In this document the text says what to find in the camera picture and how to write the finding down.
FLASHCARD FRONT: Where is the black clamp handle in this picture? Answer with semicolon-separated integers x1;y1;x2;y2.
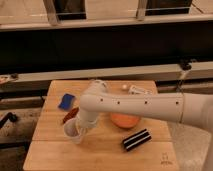
0;112;18;129

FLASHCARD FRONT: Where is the white ceramic cup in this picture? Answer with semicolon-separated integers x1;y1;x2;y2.
64;118;83;144

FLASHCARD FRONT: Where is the blue sponge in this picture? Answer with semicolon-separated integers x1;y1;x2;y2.
59;94;75;111

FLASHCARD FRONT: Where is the black table clamp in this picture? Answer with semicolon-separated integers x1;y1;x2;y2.
176;59;197;92

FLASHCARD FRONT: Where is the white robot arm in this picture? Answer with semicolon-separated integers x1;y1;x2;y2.
77;80;213;171

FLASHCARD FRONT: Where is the orange ceramic bowl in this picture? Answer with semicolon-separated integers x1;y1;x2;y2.
110;113;141;129

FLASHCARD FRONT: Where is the black white striped block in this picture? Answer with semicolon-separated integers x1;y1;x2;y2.
122;129;151;151

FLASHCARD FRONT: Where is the white bottle lying down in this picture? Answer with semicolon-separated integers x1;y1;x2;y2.
129;85;151;95

